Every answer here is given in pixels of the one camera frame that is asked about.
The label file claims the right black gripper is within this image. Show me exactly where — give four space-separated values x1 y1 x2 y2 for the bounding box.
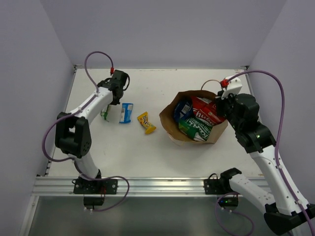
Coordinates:
215 89 243 132

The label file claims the blue white snack packet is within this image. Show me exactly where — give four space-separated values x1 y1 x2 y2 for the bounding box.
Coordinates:
119 103 133 124

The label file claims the dark blue crisps bag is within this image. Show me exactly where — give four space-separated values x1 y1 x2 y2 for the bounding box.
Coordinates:
173 98 193 123

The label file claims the yellow m&m packet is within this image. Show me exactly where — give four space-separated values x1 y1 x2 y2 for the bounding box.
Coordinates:
137 112 156 134

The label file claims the brown paper bag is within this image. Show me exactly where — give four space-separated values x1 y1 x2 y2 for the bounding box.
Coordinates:
159 79 228 146

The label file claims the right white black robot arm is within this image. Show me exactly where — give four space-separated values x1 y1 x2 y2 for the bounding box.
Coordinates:
215 91 315 236

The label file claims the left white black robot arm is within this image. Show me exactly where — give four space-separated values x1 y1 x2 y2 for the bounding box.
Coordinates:
55 70 130 193

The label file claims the red snack bag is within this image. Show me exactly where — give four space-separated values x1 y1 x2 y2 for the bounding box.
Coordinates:
190 96 225 126

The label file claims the dark green snack packet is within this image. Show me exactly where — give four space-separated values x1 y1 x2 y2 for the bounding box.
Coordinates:
178 118 213 142

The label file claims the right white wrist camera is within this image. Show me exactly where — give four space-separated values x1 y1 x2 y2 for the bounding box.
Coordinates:
220 76 242 99

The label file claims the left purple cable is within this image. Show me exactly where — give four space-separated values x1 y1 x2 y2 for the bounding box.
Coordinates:
41 51 115 163

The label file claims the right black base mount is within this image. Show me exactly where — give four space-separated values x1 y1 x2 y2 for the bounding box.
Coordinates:
203 168 242 210

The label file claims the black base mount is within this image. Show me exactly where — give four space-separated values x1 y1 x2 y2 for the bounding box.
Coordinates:
203 168 242 210
72 177 118 209

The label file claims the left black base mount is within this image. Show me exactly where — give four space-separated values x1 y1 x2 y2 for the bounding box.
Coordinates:
72 177 118 209

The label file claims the aluminium rail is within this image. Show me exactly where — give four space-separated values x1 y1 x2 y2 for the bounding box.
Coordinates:
31 176 265 198

